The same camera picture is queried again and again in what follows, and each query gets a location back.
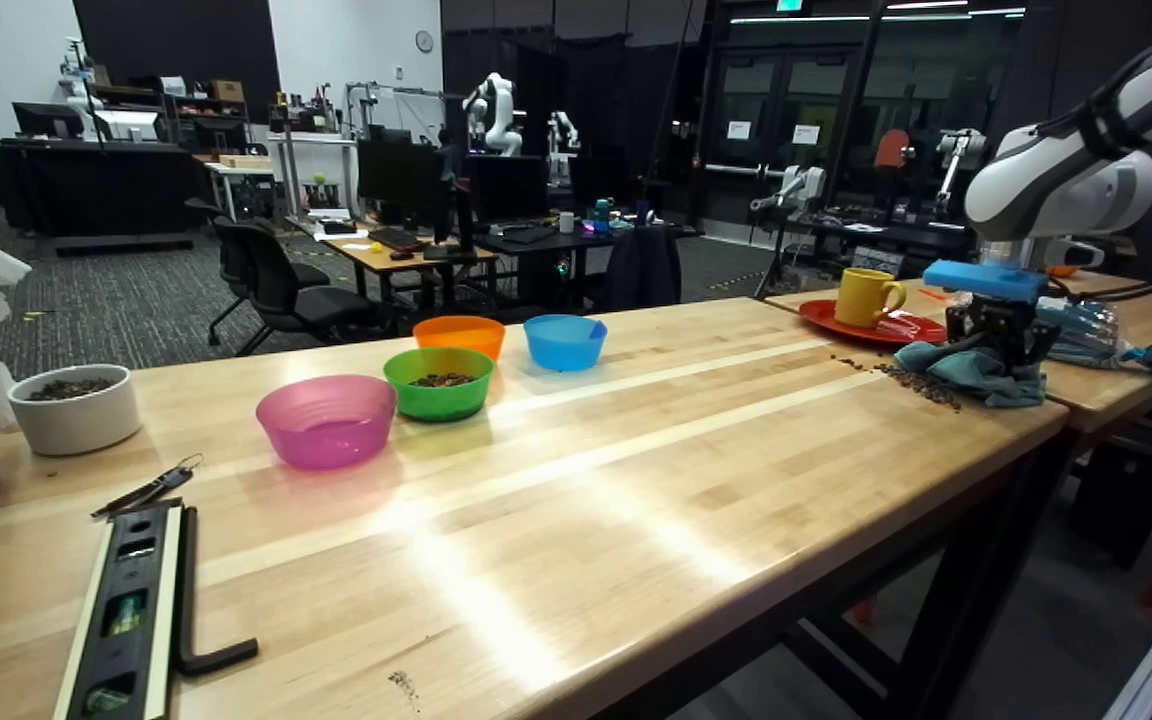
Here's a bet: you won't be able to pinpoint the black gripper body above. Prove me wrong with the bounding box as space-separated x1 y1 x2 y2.
945 297 1058 349

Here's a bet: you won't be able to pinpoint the teal microfiber towel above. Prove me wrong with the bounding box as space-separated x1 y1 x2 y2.
892 336 1051 413

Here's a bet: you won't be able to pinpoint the spilled coffee beans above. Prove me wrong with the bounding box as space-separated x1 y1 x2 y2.
828 349 966 413

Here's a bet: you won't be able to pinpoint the clear plastic bag blue contents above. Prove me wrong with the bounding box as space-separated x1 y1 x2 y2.
1037 294 1152 380

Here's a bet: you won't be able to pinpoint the red plate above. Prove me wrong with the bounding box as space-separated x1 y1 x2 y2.
795 297 950 358

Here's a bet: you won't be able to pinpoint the yellow ribbed mug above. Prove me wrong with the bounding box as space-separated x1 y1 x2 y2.
830 263 910 334

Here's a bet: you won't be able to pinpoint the blue plastic bowl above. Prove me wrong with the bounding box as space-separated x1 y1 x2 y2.
521 313 610 377

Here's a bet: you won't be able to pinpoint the orange plastic bowl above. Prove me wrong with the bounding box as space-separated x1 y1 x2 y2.
410 313 506 363

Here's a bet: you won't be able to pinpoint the green plastic bowl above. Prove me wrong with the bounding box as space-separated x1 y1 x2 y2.
379 344 499 427

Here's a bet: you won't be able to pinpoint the wooden office desk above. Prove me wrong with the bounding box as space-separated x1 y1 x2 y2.
315 219 502 313

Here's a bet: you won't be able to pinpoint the black computer monitor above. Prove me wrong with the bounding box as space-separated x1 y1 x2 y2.
9 98 90 144
354 123 454 231

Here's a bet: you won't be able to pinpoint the pink plastic bowl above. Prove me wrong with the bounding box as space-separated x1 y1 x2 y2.
252 373 398 478

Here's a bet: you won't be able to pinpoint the black office chair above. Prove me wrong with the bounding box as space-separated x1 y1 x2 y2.
203 212 386 358

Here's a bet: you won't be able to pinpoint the black hex key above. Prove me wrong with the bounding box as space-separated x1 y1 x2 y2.
172 502 265 679

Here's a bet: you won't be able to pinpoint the black pliers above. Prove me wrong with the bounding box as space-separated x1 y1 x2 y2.
86 454 203 526

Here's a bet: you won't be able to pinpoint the black spirit level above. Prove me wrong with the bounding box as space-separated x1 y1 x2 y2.
52 502 187 720

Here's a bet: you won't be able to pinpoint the black draped table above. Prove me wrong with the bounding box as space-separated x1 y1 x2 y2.
0 132 203 245

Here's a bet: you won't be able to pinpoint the white ceramic bowl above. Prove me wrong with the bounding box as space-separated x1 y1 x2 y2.
4 361 143 462

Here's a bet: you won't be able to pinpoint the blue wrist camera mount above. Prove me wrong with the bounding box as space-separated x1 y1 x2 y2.
917 258 1051 307

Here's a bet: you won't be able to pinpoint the wooden table black frame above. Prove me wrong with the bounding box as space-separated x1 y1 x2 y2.
758 268 1152 576
0 294 1075 720

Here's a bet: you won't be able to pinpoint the black camera cable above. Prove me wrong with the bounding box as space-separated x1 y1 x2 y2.
1037 263 1152 313

